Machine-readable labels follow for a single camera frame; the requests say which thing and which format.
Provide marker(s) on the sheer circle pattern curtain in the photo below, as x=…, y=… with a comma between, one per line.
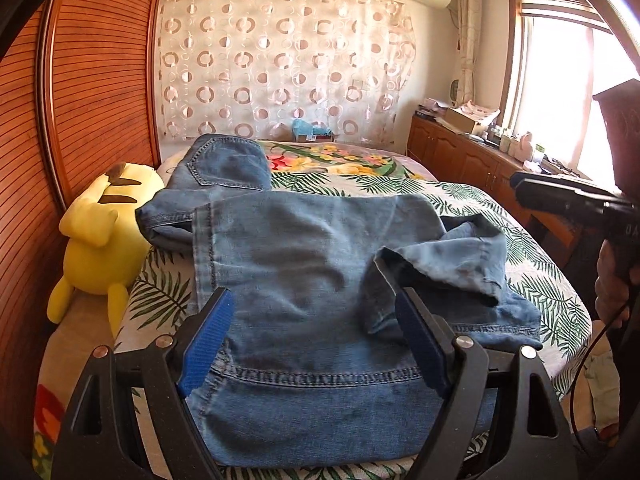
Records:
x=280, y=60

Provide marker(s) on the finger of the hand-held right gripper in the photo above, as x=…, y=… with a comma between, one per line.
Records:
x=555, y=195

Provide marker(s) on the pink floral cloth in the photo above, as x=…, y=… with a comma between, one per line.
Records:
x=482, y=111

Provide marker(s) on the brown cardboard box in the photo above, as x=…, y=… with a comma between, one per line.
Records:
x=460, y=120

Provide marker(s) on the blue denim pants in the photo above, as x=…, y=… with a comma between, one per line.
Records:
x=300, y=260

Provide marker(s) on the green capped bottle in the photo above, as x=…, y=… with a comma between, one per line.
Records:
x=539, y=155

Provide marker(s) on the person's right hand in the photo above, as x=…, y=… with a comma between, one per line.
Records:
x=611, y=290

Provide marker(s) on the yellow plush toy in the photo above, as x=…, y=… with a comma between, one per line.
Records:
x=95, y=240

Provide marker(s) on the pile of papers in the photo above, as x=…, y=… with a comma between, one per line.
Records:
x=430, y=110

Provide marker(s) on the long wooden cabinet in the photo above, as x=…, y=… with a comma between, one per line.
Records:
x=450, y=150

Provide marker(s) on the small cardboard box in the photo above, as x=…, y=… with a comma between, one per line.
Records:
x=320, y=137

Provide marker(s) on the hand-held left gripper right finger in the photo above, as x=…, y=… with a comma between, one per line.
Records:
x=420, y=345

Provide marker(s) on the wooden framed window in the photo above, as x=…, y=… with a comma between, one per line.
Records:
x=550, y=85

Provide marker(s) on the small blue plush toy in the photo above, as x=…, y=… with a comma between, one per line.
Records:
x=307, y=127

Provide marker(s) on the pale cloth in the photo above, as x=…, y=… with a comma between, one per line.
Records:
x=600, y=375

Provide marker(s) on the pale floral window curtain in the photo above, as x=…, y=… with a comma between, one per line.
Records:
x=467, y=40

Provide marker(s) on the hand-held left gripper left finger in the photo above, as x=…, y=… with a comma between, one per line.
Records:
x=210, y=340

